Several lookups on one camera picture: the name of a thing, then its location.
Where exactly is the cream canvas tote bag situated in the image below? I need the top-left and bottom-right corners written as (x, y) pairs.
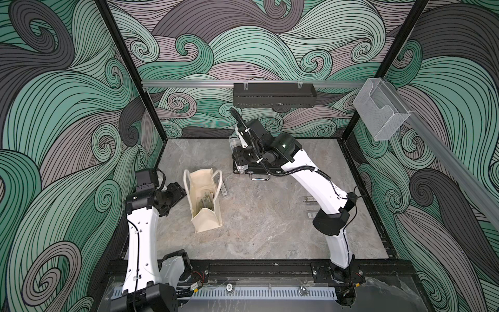
top-left (183, 169), bottom-right (223, 233)

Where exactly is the green label compass case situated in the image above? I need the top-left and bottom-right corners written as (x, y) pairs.
top-left (197, 194), bottom-right (214, 211)

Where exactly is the clear compass case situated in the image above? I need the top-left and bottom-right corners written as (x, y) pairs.
top-left (306, 211), bottom-right (319, 219)
top-left (302, 196), bottom-right (318, 205)

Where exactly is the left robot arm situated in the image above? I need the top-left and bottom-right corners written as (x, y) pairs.
top-left (110, 182), bottom-right (192, 311)

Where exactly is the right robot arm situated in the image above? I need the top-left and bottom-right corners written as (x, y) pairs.
top-left (231, 115), bottom-right (358, 270)

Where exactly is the black metal briefcase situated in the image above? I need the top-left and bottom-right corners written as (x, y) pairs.
top-left (233, 140), bottom-right (289, 176)

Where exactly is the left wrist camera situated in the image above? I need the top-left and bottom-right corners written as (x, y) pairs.
top-left (135, 168), bottom-right (165, 192)

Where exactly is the black wall shelf tray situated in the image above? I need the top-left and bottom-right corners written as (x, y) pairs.
top-left (233, 83), bottom-right (318, 108)

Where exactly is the white slotted cable duct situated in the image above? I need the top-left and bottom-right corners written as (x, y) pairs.
top-left (181, 286), bottom-right (337, 301)

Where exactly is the aluminium rail back wall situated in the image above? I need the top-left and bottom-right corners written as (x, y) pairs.
top-left (141, 79), bottom-right (367, 90)

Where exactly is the aluminium rail wall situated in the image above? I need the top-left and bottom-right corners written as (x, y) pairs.
top-left (141, 79), bottom-right (367, 90)
top-left (382, 80), bottom-right (498, 228)

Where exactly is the clear acrylic wall holder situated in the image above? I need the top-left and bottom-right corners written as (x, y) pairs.
top-left (353, 78), bottom-right (410, 141)

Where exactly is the aluminium rail right wall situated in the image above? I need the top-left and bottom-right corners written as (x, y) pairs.
top-left (382, 80), bottom-right (498, 228)

